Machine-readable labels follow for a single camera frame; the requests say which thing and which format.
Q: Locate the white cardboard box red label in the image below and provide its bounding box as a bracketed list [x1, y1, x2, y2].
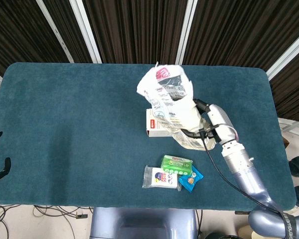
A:
[146, 109, 180, 137]

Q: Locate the white plastic shopping bag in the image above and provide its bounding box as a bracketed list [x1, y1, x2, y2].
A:
[136, 61, 221, 151]

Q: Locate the blue snack packet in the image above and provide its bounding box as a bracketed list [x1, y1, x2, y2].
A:
[178, 165, 204, 194]

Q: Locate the black printed strap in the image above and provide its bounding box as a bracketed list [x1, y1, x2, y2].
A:
[279, 211, 299, 239]

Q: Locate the white wet wipes pack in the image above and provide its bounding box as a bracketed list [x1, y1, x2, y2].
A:
[142, 165, 182, 192]

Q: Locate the white metal frame base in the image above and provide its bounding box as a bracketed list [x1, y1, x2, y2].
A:
[278, 117, 299, 132]

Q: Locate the teal table cloth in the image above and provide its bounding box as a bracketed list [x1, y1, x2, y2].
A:
[0, 62, 297, 211]

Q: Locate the green tissue pack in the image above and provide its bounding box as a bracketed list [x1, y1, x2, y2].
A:
[160, 154, 194, 176]

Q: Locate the white partition frame post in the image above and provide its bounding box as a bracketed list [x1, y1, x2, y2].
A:
[69, 0, 102, 64]
[35, 0, 75, 63]
[266, 31, 299, 81]
[175, 0, 198, 65]

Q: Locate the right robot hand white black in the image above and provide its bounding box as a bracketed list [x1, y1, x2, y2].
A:
[181, 98, 240, 145]

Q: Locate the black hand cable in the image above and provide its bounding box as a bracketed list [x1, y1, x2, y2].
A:
[198, 123, 287, 215]

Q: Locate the blue-grey robot torso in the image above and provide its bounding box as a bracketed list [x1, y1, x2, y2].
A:
[89, 206, 199, 239]

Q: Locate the black floor cable bundle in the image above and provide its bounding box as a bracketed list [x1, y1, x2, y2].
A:
[0, 204, 22, 239]

